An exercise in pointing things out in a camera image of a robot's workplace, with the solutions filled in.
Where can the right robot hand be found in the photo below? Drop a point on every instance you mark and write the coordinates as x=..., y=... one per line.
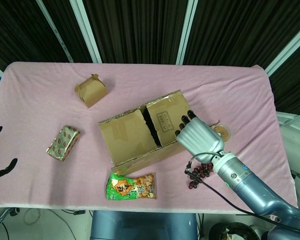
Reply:
x=202, y=137

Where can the large cardboard shipping box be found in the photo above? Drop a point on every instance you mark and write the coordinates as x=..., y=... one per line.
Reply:
x=130, y=135

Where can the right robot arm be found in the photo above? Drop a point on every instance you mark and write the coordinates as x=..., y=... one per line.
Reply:
x=252, y=185

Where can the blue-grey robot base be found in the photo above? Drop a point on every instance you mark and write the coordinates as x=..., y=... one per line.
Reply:
x=140, y=225

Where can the clear jar orange contents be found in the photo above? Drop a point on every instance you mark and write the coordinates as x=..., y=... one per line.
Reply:
x=223, y=131

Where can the dark red grape bunch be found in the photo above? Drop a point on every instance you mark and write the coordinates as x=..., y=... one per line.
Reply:
x=200, y=173

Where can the chrome table leg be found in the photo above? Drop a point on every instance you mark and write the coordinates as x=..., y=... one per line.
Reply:
x=0, y=222

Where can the gold foil snack packet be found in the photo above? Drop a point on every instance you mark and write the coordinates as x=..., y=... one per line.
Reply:
x=63, y=143

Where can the pink table cloth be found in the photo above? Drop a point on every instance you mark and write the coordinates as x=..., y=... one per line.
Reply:
x=40, y=100

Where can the green snack bag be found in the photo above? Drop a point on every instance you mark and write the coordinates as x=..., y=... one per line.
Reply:
x=130, y=187

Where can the black waste bin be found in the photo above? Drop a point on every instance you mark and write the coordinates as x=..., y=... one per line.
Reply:
x=230, y=232

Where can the black power adapter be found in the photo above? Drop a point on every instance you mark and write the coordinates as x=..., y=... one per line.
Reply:
x=79, y=212

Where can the small kraft gable box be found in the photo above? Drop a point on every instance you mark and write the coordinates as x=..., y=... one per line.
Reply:
x=92, y=91

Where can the white frame post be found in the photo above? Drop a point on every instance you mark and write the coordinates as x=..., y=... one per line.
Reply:
x=54, y=30
x=287, y=51
x=186, y=30
x=86, y=30

